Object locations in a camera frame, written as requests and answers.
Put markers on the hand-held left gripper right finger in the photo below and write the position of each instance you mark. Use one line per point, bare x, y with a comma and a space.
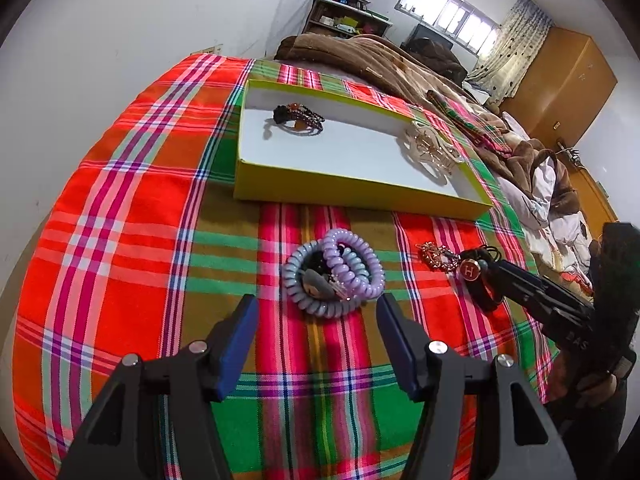
400, 345

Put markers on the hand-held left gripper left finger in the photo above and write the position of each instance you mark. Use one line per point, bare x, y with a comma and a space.
240, 335

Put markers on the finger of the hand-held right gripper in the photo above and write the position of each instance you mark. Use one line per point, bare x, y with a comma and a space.
520, 277
530, 307

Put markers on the gold rhinestone hair clip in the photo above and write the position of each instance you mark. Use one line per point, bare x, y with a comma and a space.
437, 257

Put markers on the yellow-green cardboard tray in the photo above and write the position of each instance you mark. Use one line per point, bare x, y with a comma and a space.
350, 150

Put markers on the person's right forearm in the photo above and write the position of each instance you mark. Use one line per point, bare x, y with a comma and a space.
620, 270

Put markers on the person's right hand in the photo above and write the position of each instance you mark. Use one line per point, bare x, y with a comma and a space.
600, 389

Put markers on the white quilt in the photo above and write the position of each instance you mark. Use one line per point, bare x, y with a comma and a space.
530, 200

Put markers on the wooden bedside cabinet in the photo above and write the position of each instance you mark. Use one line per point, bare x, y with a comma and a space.
592, 197

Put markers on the red plaid cloth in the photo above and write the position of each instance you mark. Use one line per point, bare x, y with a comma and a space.
150, 240

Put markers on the clear hair claw clip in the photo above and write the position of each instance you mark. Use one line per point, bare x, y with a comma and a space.
430, 152

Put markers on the folded plaid cloth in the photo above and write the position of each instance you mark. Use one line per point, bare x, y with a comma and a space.
470, 125

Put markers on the wooden wardrobe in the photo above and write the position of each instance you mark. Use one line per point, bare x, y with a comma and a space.
565, 80

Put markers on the dark jacket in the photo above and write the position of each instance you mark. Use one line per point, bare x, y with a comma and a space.
440, 60

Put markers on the spotted curtain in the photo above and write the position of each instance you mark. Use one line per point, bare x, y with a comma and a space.
515, 45

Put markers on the black television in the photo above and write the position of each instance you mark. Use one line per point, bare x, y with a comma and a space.
425, 35

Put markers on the window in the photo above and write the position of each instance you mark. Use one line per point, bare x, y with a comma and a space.
450, 10

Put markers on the brown fleece blanket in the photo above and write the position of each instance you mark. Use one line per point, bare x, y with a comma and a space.
340, 55

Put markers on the wooden shelf unit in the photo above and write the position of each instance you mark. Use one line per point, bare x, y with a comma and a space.
325, 20

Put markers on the wall socket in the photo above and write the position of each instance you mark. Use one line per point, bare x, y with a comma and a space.
207, 50

